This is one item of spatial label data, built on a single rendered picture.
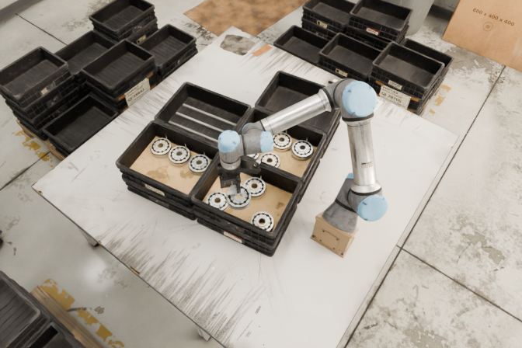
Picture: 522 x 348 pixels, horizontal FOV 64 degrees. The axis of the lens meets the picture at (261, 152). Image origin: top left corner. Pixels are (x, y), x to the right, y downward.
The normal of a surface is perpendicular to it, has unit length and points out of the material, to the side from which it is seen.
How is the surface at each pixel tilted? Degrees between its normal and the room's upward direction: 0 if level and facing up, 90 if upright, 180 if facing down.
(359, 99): 46
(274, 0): 0
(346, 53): 0
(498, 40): 72
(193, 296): 0
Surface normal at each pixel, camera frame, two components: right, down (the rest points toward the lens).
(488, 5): -0.56, 0.51
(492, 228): 0.01, -0.59
